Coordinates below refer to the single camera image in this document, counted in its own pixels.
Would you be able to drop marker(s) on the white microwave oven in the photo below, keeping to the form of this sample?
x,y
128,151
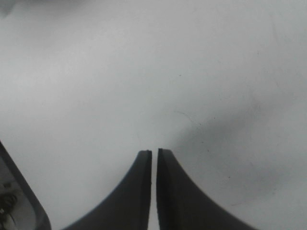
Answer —
x,y
19,207

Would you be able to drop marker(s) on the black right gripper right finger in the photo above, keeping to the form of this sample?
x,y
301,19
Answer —
x,y
181,205

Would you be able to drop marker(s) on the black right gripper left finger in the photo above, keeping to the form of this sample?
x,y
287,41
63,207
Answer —
x,y
128,206

